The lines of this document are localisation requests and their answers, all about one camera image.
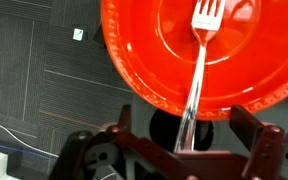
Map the small white floor tag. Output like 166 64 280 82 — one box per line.
72 28 85 42

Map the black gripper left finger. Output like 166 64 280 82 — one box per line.
48 104 182 180

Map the red plastic bowl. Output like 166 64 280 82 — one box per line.
100 0 288 122

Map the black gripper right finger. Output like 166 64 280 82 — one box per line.
229 105 288 180

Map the white floor cable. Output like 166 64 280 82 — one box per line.
0 29 60 158

